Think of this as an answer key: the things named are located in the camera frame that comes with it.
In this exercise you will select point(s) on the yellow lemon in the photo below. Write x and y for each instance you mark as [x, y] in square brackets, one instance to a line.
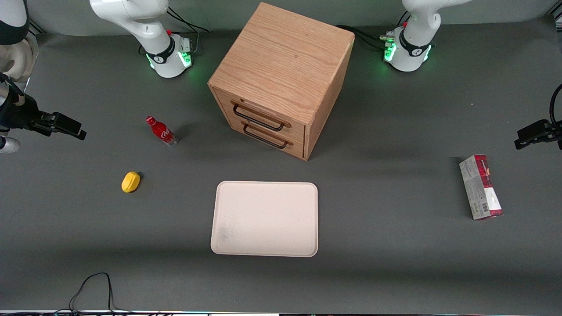
[130, 182]

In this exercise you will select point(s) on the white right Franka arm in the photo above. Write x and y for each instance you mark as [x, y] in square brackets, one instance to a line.
[149, 26]

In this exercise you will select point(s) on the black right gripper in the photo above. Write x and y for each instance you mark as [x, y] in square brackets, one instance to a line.
[19, 113]

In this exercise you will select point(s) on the narrow wooden drawer front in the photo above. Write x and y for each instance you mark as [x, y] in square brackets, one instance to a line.
[290, 147]

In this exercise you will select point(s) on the beige background equipment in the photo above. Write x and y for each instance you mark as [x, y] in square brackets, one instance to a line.
[19, 59]

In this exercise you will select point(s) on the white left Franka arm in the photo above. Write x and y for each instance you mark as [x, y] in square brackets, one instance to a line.
[417, 26]

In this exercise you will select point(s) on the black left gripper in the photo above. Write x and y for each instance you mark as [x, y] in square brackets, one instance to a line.
[554, 130]

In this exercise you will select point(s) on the beige rectangular tray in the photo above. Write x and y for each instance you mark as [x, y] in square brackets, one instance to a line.
[264, 218]

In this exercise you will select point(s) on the wide wooden drawer front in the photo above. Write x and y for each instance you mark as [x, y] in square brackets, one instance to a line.
[263, 109]

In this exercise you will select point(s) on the wooden two-drawer cabinet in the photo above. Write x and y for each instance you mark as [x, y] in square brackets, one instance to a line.
[281, 57]

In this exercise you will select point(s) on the red coke bottle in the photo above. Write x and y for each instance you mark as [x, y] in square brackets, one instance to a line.
[161, 131]

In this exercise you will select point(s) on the grey and red carton box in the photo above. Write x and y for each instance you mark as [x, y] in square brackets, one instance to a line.
[480, 186]

